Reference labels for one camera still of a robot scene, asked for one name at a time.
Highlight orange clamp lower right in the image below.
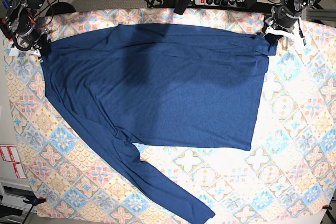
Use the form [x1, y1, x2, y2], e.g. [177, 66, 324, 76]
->
[322, 205, 332, 210]

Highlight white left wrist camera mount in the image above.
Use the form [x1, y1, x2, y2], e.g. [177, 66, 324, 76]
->
[262, 19, 307, 46]

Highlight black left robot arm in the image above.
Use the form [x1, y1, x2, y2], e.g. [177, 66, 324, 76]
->
[262, 0, 316, 41]

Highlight patterned tile tablecloth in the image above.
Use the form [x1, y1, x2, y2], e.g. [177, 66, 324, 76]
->
[1, 22, 335, 223]

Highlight white power strip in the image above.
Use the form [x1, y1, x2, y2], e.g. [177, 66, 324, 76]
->
[193, 0, 246, 8]

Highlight blue long-sleeve T-shirt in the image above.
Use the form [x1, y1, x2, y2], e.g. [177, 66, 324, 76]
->
[41, 24, 277, 223]

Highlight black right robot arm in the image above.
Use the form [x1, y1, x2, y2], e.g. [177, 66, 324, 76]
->
[1, 0, 66, 56]

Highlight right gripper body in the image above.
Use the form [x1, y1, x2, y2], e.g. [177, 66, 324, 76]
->
[12, 23, 51, 56]

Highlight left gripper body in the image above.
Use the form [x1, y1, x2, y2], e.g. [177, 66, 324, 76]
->
[265, 6, 301, 28]

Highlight white labels with red print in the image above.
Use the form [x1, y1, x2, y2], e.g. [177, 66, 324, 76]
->
[1, 145, 26, 179]

